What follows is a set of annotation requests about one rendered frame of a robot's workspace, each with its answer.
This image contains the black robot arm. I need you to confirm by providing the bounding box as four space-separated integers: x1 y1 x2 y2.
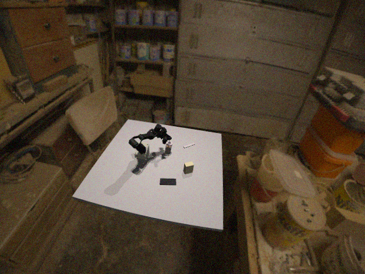
128 124 167 155

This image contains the french press coffee maker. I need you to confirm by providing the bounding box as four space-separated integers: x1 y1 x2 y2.
164 141 173 156

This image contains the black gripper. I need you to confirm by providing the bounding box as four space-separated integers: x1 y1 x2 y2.
157 131 171 144

